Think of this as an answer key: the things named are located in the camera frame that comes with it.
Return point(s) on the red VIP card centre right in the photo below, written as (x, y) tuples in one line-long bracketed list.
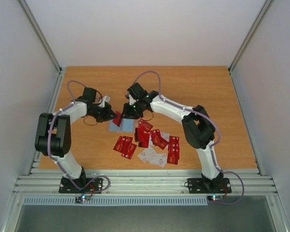
[(157, 139)]

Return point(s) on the white card front right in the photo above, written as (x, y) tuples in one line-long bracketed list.
[(159, 159)]

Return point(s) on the dark red magstripe card centre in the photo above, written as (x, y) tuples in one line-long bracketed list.
[(141, 137)]

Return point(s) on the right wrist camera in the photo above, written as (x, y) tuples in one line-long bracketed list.
[(132, 101)]

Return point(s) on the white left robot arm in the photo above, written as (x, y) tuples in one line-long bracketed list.
[(54, 134)]

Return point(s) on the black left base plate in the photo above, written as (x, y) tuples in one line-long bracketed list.
[(66, 186)]

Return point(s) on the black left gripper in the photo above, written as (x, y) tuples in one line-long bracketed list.
[(108, 115)]

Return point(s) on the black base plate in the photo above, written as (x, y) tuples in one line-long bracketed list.
[(200, 185), (66, 186)]

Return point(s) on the white card centre pile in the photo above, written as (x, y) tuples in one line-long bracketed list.
[(146, 154)]

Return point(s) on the aluminium front rail frame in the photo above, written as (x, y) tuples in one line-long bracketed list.
[(146, 182)]

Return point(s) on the dark red magstripe card front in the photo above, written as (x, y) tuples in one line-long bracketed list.
[(117, 121)]

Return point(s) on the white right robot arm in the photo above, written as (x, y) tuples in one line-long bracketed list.
[(198, 128)]

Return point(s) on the grey slotted cable duct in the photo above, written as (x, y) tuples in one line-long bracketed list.
[(117, 201)]

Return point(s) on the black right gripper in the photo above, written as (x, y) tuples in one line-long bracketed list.
[(128, 111)]

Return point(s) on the dark red magstripe card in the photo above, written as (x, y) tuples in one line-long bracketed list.
[(117, 121), (141, 137)]

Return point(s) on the red VIP card under pile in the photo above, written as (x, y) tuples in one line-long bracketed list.
[(129, 151)]

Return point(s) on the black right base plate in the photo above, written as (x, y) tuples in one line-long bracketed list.
[(200, 185)]

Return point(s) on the red VIP card top pile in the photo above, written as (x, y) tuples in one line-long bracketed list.
[(145, 125)]

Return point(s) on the pink leather card holder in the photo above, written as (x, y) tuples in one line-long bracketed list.
[(127, 125)]

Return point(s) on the red VIP card left pile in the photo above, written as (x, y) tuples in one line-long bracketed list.
[(122, 144)]

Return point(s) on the red card stack right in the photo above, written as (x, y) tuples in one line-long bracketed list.
[(173, 150)]

